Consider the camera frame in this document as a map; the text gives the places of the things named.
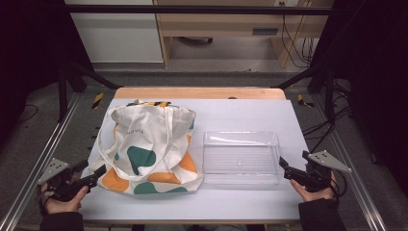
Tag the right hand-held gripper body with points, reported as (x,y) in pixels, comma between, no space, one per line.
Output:
(319,173)

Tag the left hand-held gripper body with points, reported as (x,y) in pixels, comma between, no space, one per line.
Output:
(61,184)

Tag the white patterned tote bag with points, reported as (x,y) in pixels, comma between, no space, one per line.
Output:
(150,134)

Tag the yellow black chip bag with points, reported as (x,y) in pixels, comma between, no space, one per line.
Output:
(160,104)

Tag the person's right hand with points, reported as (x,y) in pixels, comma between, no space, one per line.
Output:
(316,195)

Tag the person's left hand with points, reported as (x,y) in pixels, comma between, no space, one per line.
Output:
(64,207)

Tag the clear plastic box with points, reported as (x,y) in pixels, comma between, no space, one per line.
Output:
(240,160)

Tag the yellow black tape strip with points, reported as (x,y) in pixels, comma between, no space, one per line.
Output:
(303,101)
(97,100)

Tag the black metal stand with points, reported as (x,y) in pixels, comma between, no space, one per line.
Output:
(62,93)
(328,93)

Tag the black curtain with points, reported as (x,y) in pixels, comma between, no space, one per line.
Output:
(375,64)
(29,48)

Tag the white cabinet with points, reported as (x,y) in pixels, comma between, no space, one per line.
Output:
(118,35)

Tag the office chair base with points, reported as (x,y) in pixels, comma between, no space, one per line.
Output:
(195,40)

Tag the wooden desk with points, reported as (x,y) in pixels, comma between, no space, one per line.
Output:
(221,24)

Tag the aluminium rail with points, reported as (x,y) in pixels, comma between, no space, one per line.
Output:
(349,179)
(45,150)

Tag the black horizontal frame bar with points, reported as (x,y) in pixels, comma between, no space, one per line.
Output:
(192,9)

